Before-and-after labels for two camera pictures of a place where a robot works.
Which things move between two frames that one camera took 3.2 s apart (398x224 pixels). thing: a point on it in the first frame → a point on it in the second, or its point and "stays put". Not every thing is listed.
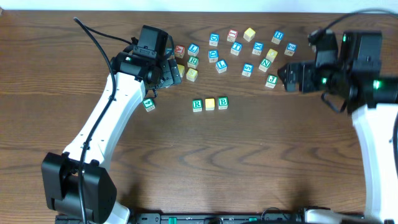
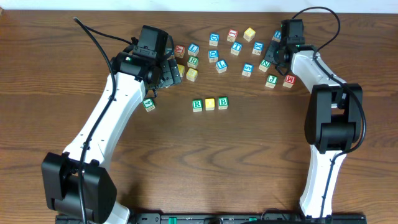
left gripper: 173,72 stays put
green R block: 197,105 stays put
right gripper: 311,70 → 267,55
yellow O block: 209,104 stays put
